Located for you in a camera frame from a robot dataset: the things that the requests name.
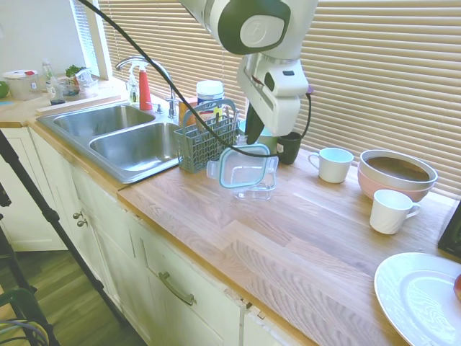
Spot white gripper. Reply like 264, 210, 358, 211
237, 53, 308, 146

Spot clear lid with teal seal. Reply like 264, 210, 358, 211
205, 143, 280, 190

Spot clear glass food container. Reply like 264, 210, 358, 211
230, 164, 277, 202

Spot plastic tub with white lid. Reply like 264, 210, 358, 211
2, 70, 40, 102

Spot light blue ceramic bowl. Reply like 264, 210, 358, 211
238, 118, 279, 148

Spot black mug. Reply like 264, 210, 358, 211
276, 131, 304, 166

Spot white wipes canister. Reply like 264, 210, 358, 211
196, 79, 226, 125

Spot grey plastic cutlery basket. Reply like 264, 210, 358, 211
174, 99, 241, 173

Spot orange box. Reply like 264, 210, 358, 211
179, 100, 200, 128

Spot white ceramic mug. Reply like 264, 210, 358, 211
370, 190, 421, 236
308, 146, 355, 185

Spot narrow beige window blinds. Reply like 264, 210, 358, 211
97, 0, 249, 120

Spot red spray bottle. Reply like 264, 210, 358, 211
138, 64, 154, 112

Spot clear spray bottle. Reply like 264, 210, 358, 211
125, 61, 142, 106

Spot wide beige window blinds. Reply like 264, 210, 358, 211
266, 0, 461, 198

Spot stainless steel double sink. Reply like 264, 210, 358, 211
35, 104, 185, 185

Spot chrome faucet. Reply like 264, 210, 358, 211
115, 56, 179, 120

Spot grey metal bowl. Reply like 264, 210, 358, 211
359, 149, 439, 192

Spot pink bowl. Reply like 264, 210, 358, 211
357, 163, 437, 203

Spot clear plastic bag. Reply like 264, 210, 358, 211
64, 68, 100, 99

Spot light wooden board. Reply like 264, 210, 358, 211
35, 94, 122, 117

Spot white kitchen cabinet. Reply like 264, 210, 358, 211
0, 124, 315, 346

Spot green leafy herbs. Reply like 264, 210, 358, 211
64, 64, 88, 79

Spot clear dish soap bottle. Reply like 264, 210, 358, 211
40, 59, 66, 107

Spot black appliance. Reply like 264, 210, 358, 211
437, 203, 461, 259

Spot black tripod stand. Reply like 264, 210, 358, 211
0, 129, 130, 346

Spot white dinner plate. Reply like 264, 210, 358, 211
373, 252, 461, 346

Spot metal drawer handle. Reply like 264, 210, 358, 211
158, 272, 197, 308

